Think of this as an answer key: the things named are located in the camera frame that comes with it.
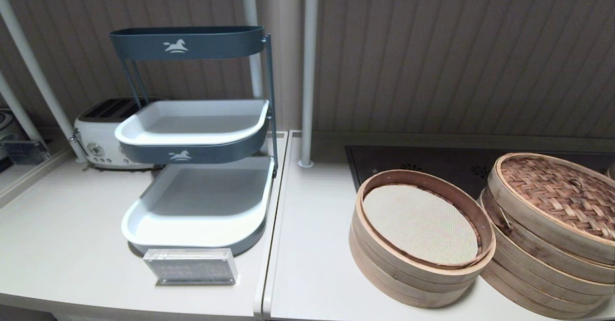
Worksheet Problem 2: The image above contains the bamboo steamer basket stack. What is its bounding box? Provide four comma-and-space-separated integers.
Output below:
480, 239, 615, 321
349, 169, 497, 309

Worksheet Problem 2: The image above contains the white upright support pole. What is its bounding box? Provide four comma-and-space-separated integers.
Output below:
297, 0, 320, 169
240, 0, 265, 99

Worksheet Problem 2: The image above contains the teal three-tier tray rack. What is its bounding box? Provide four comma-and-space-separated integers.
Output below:
110, 26, 280, 257

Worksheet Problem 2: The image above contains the black induction cooktop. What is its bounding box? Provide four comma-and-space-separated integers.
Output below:
345, 145, 615, 192

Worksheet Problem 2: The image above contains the clear acrylic warning sign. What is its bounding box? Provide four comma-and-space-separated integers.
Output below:
143, 249, 239, 286

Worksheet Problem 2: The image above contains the white retro toaster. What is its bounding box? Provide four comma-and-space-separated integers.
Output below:
72, 98, 167, 171

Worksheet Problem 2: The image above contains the shiny metal box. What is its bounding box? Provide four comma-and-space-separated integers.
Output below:
0, 138, 51, 166

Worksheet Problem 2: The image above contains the white slanted support pole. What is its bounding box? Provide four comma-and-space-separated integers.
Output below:
0, 0, 88, 164
0, 74, 47, 145

